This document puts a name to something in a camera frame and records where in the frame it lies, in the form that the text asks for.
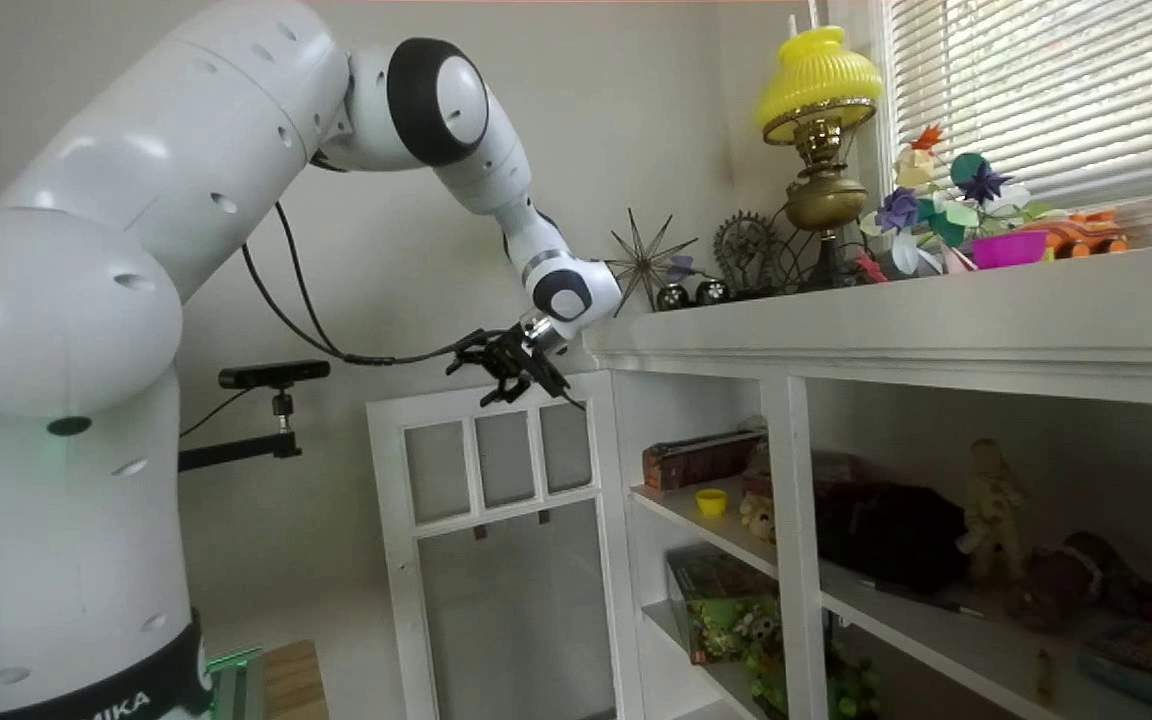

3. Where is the pink plastic toy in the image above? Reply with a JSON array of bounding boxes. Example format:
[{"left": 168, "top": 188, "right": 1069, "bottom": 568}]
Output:
[{"left": 848, "top": 250, "right": 891, "bottom": 290}]

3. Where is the white built-in cabinet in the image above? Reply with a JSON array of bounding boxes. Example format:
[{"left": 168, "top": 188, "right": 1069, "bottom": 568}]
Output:
[{"left": 586, "top": 237, "right": 1152, "bottom": 720}]

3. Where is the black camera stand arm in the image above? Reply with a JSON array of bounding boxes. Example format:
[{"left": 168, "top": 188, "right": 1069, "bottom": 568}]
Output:
[{"left": 177, "top": 390, "right": 308, "bottom": 478}]

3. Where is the black stereo camera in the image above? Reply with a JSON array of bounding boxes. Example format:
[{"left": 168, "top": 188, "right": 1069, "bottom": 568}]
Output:
[{"left": 218, "top": 356, "right": 338, "bottom": 395}]

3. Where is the tan cloth doll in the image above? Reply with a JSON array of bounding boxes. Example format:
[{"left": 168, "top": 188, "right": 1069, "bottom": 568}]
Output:
[{"left": 955, "top": 437, "right": 1031, "bottom": 594}]

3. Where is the white glass-pane cabinet door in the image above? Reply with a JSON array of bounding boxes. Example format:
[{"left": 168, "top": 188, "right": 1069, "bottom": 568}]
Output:
[{"left": 364, "top": 378, "right": 639, "bottom": 720}]

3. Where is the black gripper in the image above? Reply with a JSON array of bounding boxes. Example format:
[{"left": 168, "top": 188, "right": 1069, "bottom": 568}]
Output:
[{"left": 449, "top": 319, "right": 567, "bottom": 412}]

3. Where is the green leafy plant toy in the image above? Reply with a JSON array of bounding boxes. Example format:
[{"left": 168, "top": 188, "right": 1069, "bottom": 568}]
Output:
[{"left": 743, "top": 620, "right": 884, "bottom": 720}]

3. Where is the small magenta bowl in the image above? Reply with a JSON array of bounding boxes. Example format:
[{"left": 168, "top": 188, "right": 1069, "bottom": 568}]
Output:
[{"left": 964, "top": 225, "right": 1058, "bottom": 271}]

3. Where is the brown stuffed toy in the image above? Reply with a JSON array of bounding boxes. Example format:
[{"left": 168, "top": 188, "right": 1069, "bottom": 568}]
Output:
[{"left": 1015, "top": 529, "right": 1152, "bottom": 639}]

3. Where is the white window blind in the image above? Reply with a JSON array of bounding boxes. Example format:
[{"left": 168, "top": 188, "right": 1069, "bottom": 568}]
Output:
[{"left": 878, "top": 0, "right": 1152, "bottom": 213}]

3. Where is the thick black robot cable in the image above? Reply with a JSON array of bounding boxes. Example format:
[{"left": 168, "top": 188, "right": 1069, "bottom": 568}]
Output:
[{"left": 235, "top": 196, "right": 515, "bottom": 373}]

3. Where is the clear box of green toys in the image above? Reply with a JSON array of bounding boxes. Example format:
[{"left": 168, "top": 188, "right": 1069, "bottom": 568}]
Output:
[{"left": 662, "top": 539, "right": 789, "bottom": 670}]

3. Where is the small yellow cup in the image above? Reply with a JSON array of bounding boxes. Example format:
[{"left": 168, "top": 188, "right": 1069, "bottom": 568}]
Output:
[{"left": 689, "top": 484, "right": 735, "bottom": 524}]

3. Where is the metal starburst ornament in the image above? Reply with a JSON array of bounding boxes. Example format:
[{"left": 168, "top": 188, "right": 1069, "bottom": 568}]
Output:
[{"left": 603, "top": 203, "right": 706, "bottom": 311}]

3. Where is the wooden board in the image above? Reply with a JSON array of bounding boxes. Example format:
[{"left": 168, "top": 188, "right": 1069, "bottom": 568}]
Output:
[{"left": 261, "top": 638, "right": 338, "bottom": 720}]

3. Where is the dark gear-shaped ornament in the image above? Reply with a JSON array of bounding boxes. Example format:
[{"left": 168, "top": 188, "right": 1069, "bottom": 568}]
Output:
[{"left": 710, "top": 207, "right": 794, "bottom": 301}]

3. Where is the orange plastic toy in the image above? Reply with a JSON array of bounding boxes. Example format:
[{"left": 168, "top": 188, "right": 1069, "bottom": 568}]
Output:
[{"left": 1036, "top": 207, "right": 1135, "bottom": 264}]

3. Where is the colourful toy flower bouquet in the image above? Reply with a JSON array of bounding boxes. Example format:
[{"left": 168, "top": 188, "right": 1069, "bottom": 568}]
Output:
[{"left": 868, "top": 126, "right": 1053, "bottom": 281}]

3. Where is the yellow shade oil lamp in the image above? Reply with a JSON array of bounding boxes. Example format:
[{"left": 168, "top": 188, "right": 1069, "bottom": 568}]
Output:
[{"left": 752, "top": 0, "right": 889, "bottom": 294}]

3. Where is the brown-red box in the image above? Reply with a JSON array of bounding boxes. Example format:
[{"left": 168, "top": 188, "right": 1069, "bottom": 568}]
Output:
[{"left": 639, "top": 423, "right": 768, "bottom": 497}]

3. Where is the black bag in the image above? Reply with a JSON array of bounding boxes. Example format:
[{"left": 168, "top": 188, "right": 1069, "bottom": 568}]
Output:
[{"left": 808, "top": 453, "right": 977, "bottom": 594}]

